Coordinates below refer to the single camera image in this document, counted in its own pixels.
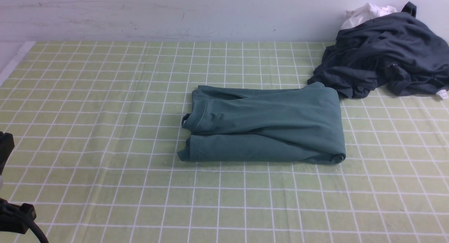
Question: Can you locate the green long-sleeve top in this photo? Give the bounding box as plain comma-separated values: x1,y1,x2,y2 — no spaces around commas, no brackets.
178,83,347,164

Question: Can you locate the dark grey crumpled garment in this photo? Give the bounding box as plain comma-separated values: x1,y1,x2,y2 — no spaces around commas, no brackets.
307,2,449,100

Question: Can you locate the white crumpled garment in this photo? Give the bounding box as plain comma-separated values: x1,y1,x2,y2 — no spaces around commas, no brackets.
340,3,397,29

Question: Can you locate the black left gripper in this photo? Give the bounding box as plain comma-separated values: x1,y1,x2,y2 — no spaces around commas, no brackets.
0,131,37,235

